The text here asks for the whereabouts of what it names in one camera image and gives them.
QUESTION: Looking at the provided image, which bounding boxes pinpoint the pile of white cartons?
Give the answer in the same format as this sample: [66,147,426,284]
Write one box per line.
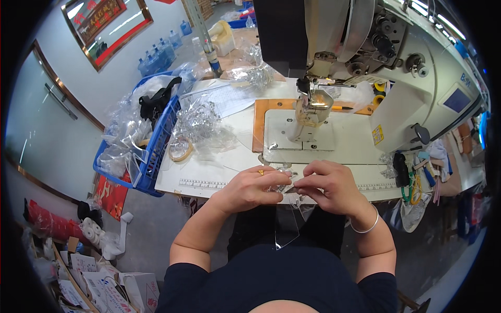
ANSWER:
[23,235,161,313]

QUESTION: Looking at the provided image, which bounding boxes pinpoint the white elastic band rolls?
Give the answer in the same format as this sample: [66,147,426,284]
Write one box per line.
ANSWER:
[80,211,134,261]

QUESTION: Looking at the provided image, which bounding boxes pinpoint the white paper sheet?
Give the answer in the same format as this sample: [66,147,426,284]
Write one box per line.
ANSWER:
[180,80,267,119]

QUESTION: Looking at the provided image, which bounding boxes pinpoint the wooden chair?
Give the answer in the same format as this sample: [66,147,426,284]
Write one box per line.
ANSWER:
[397,290,432,313]

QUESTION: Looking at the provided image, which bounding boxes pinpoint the person's legs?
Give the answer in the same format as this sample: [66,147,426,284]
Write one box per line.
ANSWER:
[227,203,347,260]

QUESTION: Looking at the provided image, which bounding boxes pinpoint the red poster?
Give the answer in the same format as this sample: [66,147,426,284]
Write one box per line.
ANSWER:
[94,174,132,222]

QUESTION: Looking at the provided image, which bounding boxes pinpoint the heap of clear plastic bags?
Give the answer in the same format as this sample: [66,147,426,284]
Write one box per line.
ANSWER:
[225,44,275,93]

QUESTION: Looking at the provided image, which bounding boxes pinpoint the white industrial sewing machine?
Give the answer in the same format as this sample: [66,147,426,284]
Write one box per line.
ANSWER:
[252,0,491,166]

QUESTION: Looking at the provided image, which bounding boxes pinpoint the group of blue water bottles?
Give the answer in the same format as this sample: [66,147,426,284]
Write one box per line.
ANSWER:
[137,20,193,77]

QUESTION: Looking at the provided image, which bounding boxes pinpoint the blue crate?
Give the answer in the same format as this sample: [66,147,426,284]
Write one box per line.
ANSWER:
[228,0,257,30]

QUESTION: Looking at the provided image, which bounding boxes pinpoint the gold framed wall sign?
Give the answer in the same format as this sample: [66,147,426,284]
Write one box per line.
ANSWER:
[61,0,154,73]

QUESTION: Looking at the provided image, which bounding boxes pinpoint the yellow thread spools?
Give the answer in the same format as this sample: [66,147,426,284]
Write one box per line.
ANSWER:
[373,80,388,106]

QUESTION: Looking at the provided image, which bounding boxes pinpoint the green and yellow handled scissors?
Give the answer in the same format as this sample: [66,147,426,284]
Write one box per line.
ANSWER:
[401,171,424,206]

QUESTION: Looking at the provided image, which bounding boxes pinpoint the black strap bag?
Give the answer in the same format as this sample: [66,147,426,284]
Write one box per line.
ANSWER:
[139,76,183,130]

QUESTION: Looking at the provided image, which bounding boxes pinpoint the orange wooden machine frame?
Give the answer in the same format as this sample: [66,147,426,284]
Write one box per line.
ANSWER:
[252,98,377,153]

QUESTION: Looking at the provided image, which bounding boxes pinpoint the silver bracelet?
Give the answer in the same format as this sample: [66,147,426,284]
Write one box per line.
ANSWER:
[349,203,380,234]

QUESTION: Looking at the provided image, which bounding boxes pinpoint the person's body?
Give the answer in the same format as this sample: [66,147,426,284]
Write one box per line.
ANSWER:
[154,243,398,313]

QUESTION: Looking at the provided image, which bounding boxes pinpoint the clear plastic piece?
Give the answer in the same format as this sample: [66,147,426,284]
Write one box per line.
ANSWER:
[268,164,314,251]

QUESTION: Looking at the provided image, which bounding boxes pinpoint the black pouch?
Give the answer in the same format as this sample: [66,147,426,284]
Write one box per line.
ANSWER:
[392,152,410,188]

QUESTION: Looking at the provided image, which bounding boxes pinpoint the clear tape roll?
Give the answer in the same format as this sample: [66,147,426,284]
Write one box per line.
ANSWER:
[168,135,195,163]

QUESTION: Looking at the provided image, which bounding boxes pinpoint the person's right hand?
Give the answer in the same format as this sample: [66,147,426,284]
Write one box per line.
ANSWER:
[294,160,371,219]

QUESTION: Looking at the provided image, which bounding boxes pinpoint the person's left hand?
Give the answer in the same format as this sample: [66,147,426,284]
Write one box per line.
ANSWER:
[213,164,293,215]

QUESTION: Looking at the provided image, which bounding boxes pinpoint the grey metal column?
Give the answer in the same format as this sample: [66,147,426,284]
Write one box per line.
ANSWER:
[183,0,224,79]

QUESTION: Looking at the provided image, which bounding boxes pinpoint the pile of cloth pieces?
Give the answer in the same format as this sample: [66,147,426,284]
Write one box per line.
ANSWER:
[414,121,487,197]

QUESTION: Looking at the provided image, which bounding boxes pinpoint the pile of clear plastic pieces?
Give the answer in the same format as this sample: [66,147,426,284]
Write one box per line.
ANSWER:
[171,100,240,157]

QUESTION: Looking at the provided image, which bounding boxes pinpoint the red plastic bag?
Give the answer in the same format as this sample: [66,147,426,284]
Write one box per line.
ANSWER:
[23,199,91,245]

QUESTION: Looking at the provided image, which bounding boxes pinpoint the hanging clear plastic bag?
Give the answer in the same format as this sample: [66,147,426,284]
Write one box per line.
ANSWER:
[398,193,432,234]

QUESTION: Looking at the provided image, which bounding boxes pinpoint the glass door with handle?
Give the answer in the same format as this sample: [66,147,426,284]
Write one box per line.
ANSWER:
[4,39,106,205]

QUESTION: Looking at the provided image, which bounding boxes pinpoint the beige plastic container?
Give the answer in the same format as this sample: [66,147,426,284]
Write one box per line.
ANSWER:
[207,20,238,58]

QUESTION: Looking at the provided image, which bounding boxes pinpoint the blue plastic basket with bags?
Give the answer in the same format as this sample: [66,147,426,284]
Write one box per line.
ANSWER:
[93,70,184,198]

